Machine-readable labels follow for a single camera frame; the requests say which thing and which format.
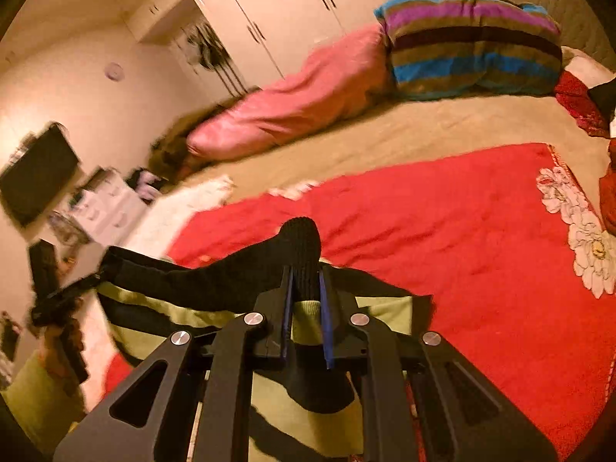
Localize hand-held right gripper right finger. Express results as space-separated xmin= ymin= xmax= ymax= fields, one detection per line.
xmin=318 ymin=264 xmax=559 ymax=462

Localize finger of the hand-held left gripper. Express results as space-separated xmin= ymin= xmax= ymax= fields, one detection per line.
xmin=58 ymin=272 xmax=104 ymax=309

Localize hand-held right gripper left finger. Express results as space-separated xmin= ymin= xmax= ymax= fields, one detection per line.
xmin=53 ymin=264 xmax=295 ymax=462

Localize green black striped frog sweater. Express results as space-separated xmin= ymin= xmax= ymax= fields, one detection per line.
xmin=94 ymin=216 xmax=434 ymax=462

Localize pile of dark clothes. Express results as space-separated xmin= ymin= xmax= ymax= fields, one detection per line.
xmin=125 ymin=167 xmax=167 ymax=203

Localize person's left hand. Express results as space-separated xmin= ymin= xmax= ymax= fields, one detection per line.
xmin=38 ymin=322 xmax=85 ymax=395

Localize white drawer cabinet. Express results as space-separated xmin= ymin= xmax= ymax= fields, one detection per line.
xmin=72 ymin=168 xmax=147 ymax=246

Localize black television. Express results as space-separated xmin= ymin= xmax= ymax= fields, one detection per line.
xmin=0 ymin=122 xmax=82 ymax=227

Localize red floral blanket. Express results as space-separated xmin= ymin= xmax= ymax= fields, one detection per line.
xmin=99 ymin=142 xmax=616 ymax=460

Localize olive coat with fur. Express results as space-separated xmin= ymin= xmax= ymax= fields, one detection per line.
xmin=147 ymin=87 xmax=261 ymax=184

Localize pink quilt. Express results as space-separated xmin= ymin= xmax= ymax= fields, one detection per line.
xmin=187 ymin=24 xmax=398 ymax=162

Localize hanging bags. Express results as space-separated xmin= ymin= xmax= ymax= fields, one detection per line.
xmin=180 ymin=22 xmax=246 ymax=97

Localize multicolour striped pillow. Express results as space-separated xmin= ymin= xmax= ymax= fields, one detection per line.
xmin=374 ymin=0 xmax=564 ymax=102

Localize white wardrobe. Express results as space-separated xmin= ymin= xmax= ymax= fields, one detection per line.
xmin=125 ymin=0 xmax=463 ymax=97

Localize red printed cloth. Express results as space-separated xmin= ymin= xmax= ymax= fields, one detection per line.
xmin=553 ymin=70 xmax=616 ymax=138

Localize black cloth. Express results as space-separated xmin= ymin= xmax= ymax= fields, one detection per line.
xmin=588 ymin=77 xmax=616 ymax=121

